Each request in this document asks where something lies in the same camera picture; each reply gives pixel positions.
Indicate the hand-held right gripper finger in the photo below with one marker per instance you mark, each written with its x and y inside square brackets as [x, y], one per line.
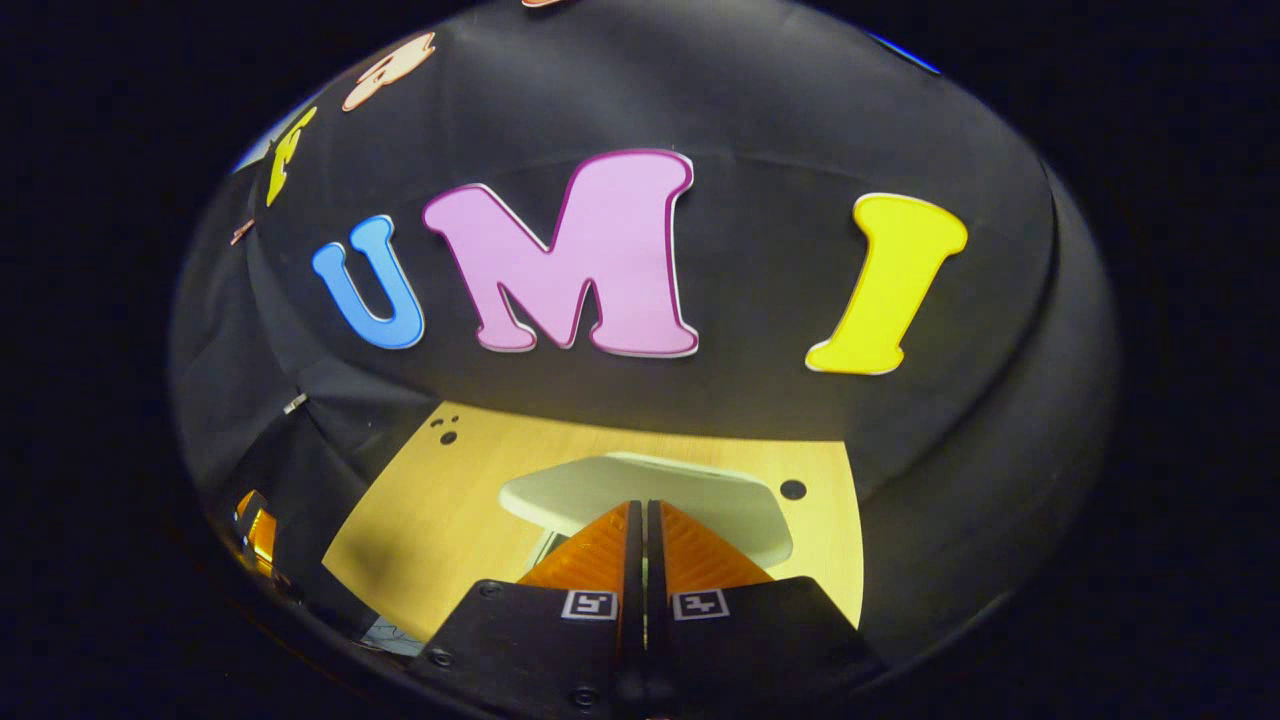
[632, 600]
[655, 600]

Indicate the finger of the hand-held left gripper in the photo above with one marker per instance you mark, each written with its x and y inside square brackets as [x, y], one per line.
[260, 535]

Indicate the pale green desktop garbage bin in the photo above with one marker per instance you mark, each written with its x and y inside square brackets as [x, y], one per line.
[700, 495]

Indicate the silver cloth clip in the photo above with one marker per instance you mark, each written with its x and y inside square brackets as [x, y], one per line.
[295, 403]

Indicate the copper cloth clip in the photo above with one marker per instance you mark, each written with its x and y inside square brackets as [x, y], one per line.
[241, 232]

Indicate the black backdrop cloth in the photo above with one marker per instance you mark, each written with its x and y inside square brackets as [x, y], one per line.
[780, 120]

